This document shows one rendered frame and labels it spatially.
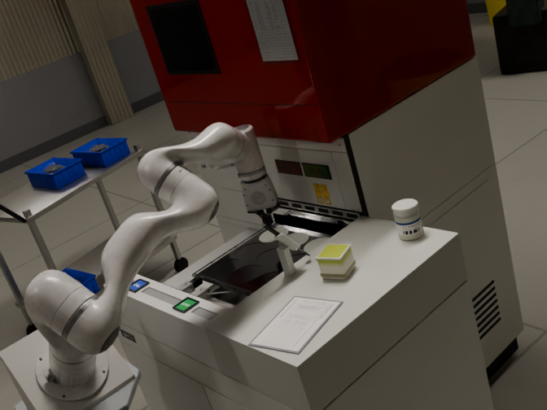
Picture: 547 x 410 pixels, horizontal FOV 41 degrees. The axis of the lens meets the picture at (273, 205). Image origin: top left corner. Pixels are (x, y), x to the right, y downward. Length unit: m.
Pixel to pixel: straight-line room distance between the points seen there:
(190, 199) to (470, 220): 1.22
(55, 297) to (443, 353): 1.02
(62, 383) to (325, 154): 0.98
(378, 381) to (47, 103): 7.11
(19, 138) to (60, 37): 1.22
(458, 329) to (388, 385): 0.30
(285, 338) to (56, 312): 0.52
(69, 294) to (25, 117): 6.88
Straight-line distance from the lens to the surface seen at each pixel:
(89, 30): 8.64
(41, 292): 1.70
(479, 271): 2.75
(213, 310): 1.95
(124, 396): 2.03
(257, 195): 2.23
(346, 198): 2.22
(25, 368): 2.08
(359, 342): 1.76
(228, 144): 1.82
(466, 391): 2.18
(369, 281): 1.86
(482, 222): 2.71
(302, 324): 1.75
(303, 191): 2.35
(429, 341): 1.98
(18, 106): 8.48
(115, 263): 1.70
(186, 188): 1.75
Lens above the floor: 1.90
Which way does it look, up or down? 22 degrees down
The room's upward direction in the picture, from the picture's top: 17 degrees counter-clockwise
